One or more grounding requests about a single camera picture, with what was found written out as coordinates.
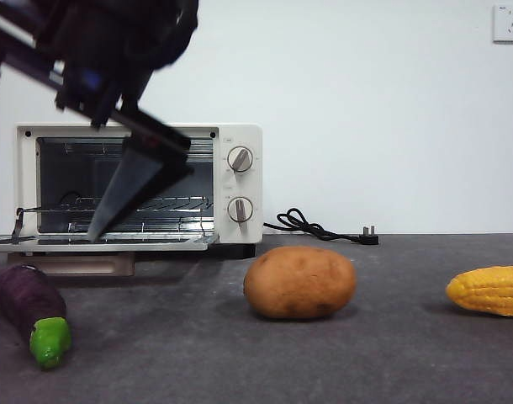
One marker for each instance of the purple eggplant with green stem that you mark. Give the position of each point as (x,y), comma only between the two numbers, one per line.
(25,299)

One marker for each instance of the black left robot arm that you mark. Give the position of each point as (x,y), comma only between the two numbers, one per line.
(113,42)

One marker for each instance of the beige oven knob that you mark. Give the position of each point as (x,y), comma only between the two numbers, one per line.
(239,159)
(239,209)

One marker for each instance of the white toaster oven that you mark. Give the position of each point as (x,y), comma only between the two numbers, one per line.
(239,235)

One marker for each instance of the brown potato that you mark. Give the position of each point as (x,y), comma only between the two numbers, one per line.
(298,282)

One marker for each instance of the yellow corn cob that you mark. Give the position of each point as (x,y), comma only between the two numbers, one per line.
(492,290)

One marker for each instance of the white wall socket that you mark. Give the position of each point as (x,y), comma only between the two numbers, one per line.
(509,23)

